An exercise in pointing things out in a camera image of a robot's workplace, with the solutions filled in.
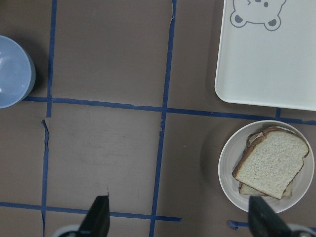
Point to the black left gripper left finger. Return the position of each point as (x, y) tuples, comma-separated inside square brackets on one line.
[(97, 221)]

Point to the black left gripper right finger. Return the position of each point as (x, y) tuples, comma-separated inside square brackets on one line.
[(263, 221)]

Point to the bread slice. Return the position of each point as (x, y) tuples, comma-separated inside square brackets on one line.
[(249, 191), (272, 161)]

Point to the cream round plate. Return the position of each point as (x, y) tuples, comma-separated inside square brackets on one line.
[(232, 153)]

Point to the bread slice on plate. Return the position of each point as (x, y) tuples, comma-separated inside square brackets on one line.
[(249, 191)]

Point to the cream bear tray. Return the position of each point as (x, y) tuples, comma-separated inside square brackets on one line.
[(267, 53)]

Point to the blue bowl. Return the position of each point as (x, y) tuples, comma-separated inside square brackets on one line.
[(17, 73)]

